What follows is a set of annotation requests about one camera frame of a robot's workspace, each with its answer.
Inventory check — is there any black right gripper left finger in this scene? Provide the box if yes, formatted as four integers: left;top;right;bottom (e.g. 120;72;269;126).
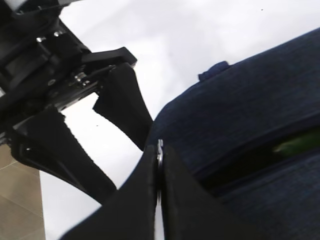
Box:
62;145;158;240

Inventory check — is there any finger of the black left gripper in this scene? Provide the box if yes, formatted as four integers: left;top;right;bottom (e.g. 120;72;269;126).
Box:
93;63;153;151
9;108;117;204

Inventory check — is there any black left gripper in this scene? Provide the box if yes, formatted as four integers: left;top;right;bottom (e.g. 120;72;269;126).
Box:
0;0;137;140

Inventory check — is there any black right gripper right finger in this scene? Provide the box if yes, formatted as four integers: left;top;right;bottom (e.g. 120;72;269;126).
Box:
161;146;250;240

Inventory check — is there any dark blue lunch bag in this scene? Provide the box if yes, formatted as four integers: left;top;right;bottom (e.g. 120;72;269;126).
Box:
147;29;320;240

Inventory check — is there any green cucumber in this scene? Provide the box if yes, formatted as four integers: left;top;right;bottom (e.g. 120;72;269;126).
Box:
272;131;320;157

